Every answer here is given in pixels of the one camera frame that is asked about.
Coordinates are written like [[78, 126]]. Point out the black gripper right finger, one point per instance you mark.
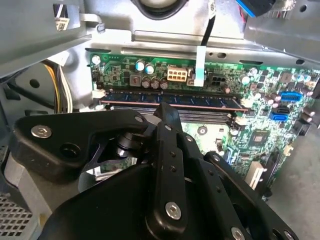
[[225, 180]]

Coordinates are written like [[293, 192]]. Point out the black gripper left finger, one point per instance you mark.
[[50, 147]]

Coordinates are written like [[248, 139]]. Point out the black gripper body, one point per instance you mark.
[[105, 212]]

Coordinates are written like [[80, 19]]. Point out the RAM stick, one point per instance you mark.
[[190, 100]]

